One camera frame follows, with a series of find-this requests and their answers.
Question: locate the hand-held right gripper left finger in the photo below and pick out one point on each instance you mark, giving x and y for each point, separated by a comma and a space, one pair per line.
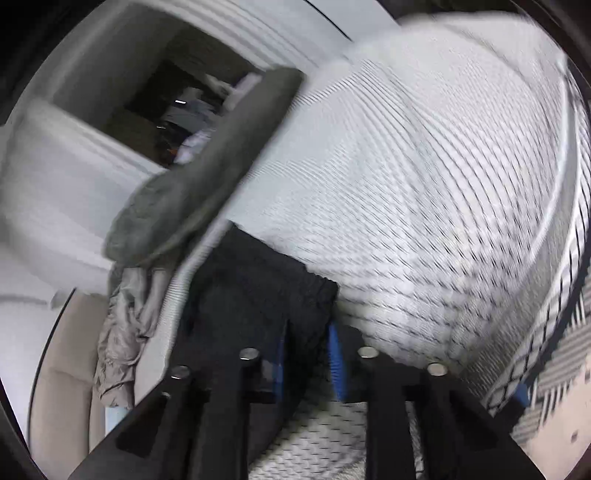
280, 369

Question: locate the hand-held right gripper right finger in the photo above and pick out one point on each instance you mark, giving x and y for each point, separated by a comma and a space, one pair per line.
337, 364

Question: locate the black pants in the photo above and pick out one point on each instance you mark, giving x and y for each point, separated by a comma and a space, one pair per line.
258, 286

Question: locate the light grey crumpled quilt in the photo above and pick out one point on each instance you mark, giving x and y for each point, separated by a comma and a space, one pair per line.
120, 341

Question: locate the light blue pillow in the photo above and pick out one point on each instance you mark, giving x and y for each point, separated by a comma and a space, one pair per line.
115, 417

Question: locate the honeycomb patterned bed sheet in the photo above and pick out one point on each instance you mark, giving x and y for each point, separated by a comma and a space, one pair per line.
415, 184

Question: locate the dark grey duvet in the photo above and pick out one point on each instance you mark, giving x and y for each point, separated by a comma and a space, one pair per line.
207, 175

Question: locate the beige padded headboard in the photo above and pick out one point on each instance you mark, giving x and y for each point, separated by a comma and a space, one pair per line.
64, 392

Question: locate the pile of clothes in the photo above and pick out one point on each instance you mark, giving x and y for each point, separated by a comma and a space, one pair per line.
194, 124

